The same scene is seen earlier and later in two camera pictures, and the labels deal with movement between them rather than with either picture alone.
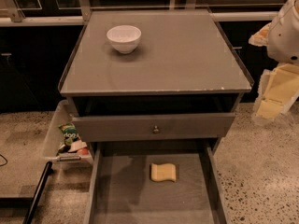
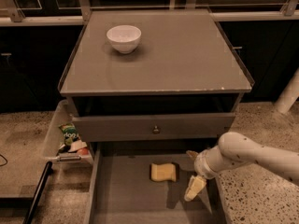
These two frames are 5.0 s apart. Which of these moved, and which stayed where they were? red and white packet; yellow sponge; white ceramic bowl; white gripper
Moved: white gripper
Stayed: red and white packet; white ceramic bowl; yellow sponge
